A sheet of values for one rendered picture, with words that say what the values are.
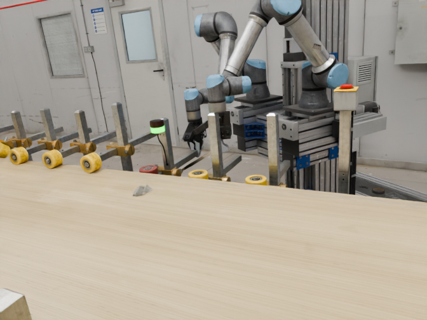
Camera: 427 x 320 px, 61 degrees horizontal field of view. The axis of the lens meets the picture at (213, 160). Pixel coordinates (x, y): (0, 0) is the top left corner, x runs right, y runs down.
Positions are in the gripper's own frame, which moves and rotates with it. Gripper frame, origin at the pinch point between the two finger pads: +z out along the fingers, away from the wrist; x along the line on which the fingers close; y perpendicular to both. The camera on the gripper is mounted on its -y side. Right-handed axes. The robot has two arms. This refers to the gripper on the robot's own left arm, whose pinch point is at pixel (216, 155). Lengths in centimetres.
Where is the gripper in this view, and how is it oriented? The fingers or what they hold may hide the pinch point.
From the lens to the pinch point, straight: 162.1
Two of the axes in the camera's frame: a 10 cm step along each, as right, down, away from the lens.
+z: 0.9, 9.4, 3.2
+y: 9.9, -0.5, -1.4
